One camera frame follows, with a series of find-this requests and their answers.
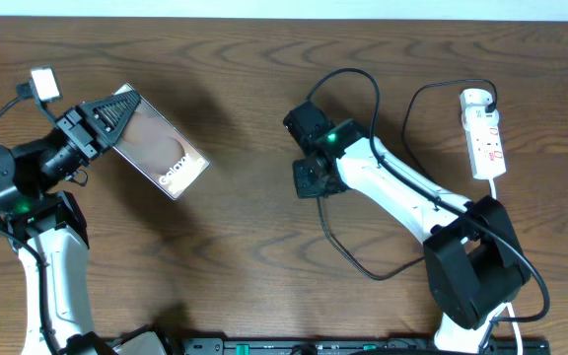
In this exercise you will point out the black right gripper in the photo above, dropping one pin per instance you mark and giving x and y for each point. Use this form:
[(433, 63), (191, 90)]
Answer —
[(304, 187)]

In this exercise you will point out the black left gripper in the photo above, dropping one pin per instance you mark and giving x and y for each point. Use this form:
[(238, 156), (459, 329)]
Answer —
[(83, 139)]

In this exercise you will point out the smartphone with bronze back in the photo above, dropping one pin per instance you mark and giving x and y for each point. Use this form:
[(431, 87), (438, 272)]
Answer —
[(160, 152)]

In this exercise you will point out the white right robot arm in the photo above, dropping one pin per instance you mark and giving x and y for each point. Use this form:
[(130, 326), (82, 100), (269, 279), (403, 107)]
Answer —
[(471, 251)]

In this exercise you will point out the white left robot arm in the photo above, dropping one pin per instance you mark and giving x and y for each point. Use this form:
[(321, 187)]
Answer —
[(46, 228)]

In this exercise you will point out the white USB charger adapter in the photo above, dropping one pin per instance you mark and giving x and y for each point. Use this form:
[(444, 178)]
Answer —
[(477, 97)]

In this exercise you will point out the white power strip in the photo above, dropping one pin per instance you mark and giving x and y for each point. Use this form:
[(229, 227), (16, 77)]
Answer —
[(483, 142)]

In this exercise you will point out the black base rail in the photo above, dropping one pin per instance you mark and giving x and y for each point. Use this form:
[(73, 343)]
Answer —
[(150, 339)]

